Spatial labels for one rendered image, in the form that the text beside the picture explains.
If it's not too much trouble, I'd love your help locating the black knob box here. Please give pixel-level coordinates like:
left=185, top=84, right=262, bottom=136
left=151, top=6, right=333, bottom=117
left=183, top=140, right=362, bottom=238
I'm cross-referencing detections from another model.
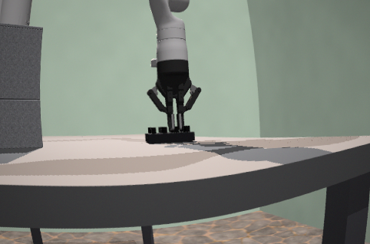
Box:
left=145, top=126, right=195, bottom=143

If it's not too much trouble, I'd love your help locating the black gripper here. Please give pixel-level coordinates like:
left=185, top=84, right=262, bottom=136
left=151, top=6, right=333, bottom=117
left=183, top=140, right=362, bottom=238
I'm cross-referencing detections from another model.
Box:
left=147, top=59, right=201, bottom=130

